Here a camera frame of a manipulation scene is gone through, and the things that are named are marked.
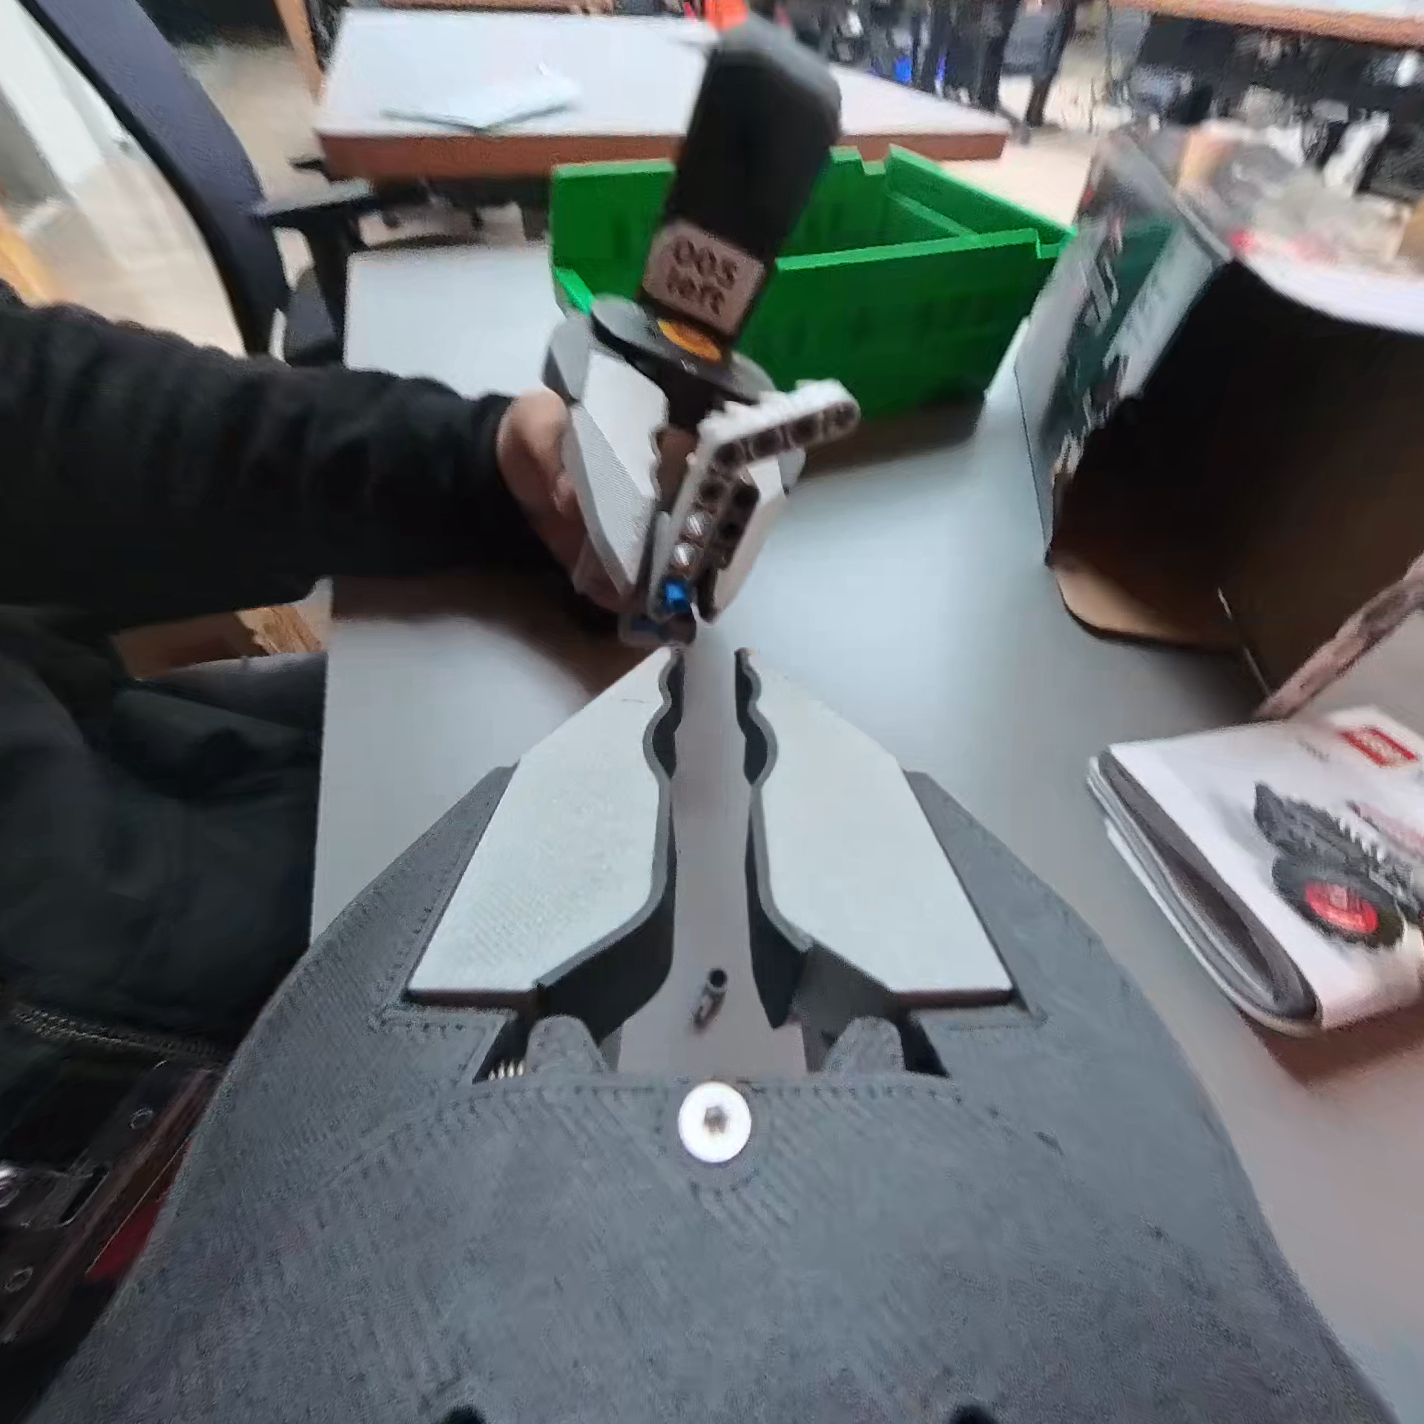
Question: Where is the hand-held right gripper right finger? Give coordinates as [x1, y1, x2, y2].
[735, 652, 1016, 1033]

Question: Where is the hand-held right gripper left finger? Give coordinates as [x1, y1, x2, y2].
[405, 649, 681, 1043]

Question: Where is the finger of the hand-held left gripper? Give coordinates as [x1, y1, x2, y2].
[561, 354, 672, 610]
[695, 450, 806, 624]

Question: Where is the grey lego beam assembly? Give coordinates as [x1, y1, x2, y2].
[617, 376, 864, 650]

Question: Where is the person's left forearm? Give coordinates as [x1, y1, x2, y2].
[0, 294, 520, 625]

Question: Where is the lego instruction booklet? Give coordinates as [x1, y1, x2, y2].
[1085, 704, 1424, 1037]

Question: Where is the cardboard lego set box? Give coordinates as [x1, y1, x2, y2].
[1015, 122, 1424, 726]

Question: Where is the person's left hand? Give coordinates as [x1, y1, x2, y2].
[494, 391, 628, 612]

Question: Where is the green plastic bin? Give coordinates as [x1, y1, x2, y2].
[548, 144, 1076, 423]

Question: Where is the grey table with wooden edge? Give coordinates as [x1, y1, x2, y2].
[315, 9, 1012, 186]

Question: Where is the grey paper sheet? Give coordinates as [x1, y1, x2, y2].
[379, 69, 583, 134]

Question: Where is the black office chair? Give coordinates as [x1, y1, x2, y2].
[23, 0, 380, 370]

